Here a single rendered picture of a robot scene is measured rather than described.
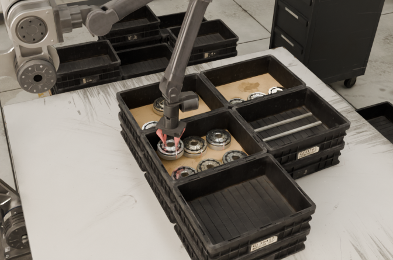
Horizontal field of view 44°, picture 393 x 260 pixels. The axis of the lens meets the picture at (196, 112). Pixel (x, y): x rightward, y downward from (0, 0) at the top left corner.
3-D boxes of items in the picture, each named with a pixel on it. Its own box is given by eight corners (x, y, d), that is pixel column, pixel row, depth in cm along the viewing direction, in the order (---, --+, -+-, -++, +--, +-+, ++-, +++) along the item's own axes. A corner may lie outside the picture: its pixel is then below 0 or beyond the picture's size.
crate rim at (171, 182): (171, 189, 168) (171, 184, 167) (140, 138, 189) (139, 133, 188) (268, 156, 183) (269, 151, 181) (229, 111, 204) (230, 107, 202)
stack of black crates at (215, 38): (183, 106, 333) (183, 49, 305) (167, 83, 354) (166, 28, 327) (234, 93, 346) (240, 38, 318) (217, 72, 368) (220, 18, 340)
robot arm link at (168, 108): (161, 97, 176) (166, 106, 172) (178, 93, 179) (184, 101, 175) (161, 112, 181) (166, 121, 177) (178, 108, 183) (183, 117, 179)
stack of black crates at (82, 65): (65, 135, 306) (54, 75, 279) (56, 108, 328) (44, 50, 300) (126, 120, 319) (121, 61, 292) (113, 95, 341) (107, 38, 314)
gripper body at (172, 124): (161, 120, 187) (161, 104, 183) (186, 126, 185) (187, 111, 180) (155, 130, 182) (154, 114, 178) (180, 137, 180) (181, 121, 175)
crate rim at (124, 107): (140, 138, 190) (139, 133, 188) (115, 96, 211) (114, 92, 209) (229, 111, 204) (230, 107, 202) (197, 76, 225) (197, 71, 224)
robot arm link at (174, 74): (193, -26, 167) (206, -22, 158) (207, -22, 169) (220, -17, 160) (155, 89, 178) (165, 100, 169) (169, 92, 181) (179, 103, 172)
